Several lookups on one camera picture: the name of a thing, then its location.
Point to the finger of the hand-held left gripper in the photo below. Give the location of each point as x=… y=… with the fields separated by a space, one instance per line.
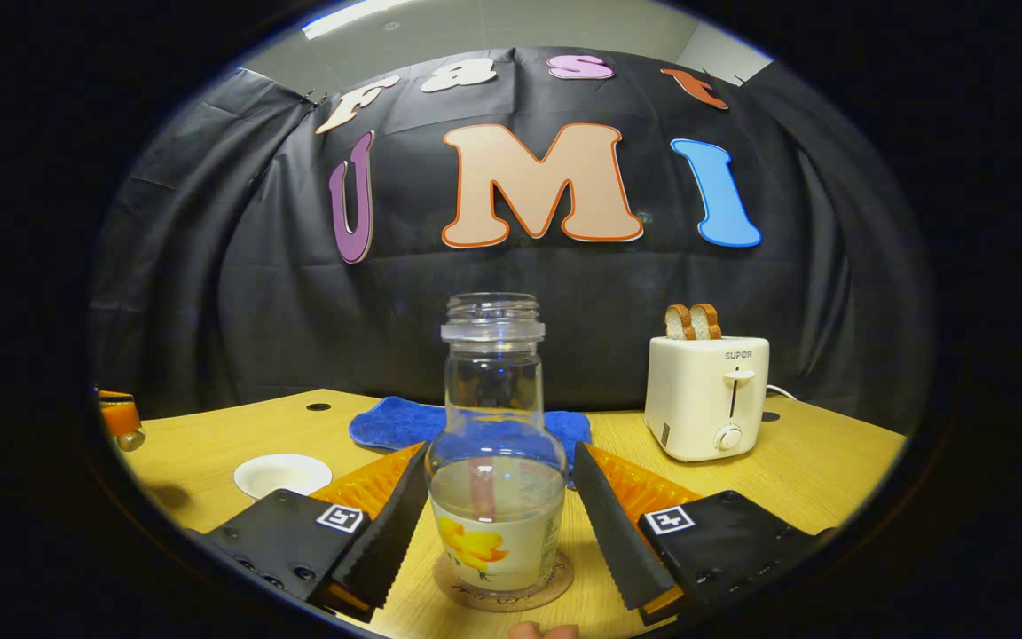
x=119 y=413

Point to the round cork coaster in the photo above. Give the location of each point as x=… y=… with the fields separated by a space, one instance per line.
x=502 y=603

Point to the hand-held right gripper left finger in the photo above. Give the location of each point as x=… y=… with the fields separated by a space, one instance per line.
x=391 y=532

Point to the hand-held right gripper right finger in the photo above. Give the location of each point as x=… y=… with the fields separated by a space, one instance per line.
x=617 y=532

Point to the black backdrop cloth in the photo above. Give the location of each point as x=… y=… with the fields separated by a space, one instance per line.
x=227 y=293

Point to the blue towel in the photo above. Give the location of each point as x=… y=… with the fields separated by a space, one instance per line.
x=396 y=426

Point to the beige teacup lid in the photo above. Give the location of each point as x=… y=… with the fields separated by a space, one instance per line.
x=132 y=439

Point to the beige ceramic teacup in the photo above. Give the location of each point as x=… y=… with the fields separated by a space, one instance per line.
x=276 y=475

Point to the white toaster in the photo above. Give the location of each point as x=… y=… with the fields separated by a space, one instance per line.
x=697 y=399

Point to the clear glass water bottle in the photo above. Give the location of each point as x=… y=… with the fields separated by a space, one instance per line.
x=493 y=541

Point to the bread slice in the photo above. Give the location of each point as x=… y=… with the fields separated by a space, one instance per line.
x=708 y=321
x=676 y=323

